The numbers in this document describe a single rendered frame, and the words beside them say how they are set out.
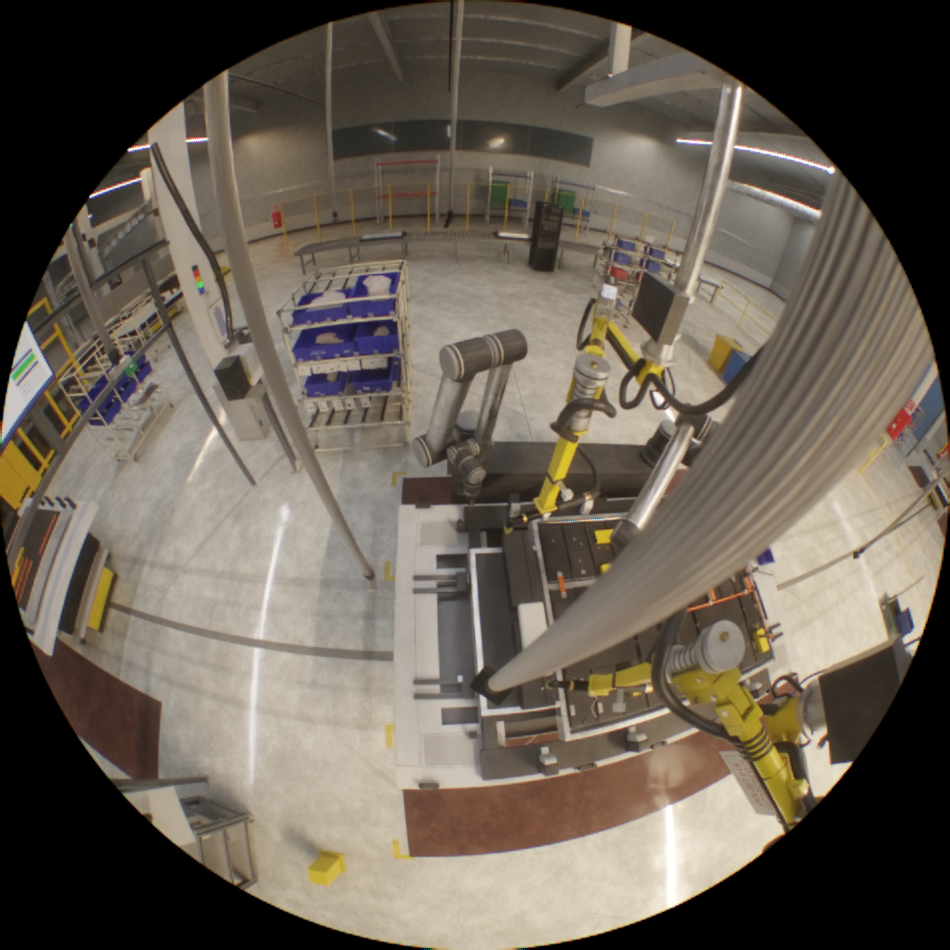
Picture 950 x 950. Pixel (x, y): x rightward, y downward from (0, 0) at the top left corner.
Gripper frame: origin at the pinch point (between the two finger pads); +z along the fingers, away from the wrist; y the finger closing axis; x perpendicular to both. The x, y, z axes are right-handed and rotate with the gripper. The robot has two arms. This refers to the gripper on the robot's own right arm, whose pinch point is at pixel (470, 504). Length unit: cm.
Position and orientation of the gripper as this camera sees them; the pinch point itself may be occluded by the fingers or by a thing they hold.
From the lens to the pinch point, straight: 215.5
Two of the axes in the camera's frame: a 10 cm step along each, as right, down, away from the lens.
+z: -0.5, 6.3, 7.8
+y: -0.4, -7.8, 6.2
